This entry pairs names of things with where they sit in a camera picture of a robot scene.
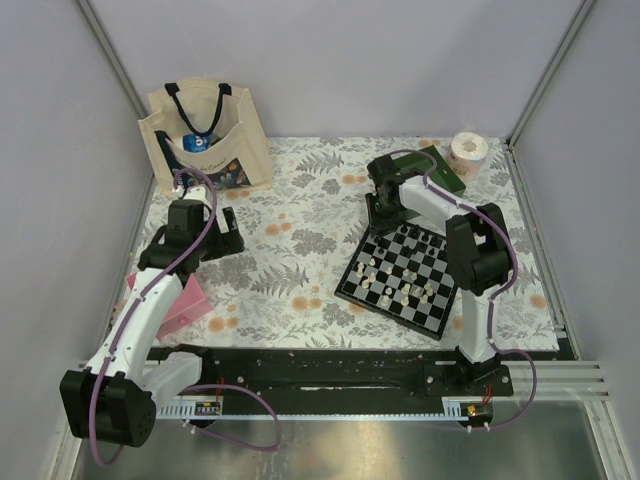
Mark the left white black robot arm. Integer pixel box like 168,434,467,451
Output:
59,185,244,447

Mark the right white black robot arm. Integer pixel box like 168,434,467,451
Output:
366,151,518,396

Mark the black white chess board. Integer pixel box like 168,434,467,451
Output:
335,223,458,340

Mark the green plastic tray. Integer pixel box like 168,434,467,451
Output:
391,147,466,230

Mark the floral table mat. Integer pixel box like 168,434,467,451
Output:
112,135,561,351

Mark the cream canvas tote bag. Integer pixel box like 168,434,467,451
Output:
138,77,274,192

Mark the toilet paper roll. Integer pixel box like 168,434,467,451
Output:
445,132,489,180

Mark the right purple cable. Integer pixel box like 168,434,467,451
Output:
389,148,539,434

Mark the purple cable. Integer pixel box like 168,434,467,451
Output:
90,167,284,467
389,148,539,434

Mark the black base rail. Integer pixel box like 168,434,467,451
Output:
148,344,514,417

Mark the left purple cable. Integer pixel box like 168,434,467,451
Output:
90,167,284,467

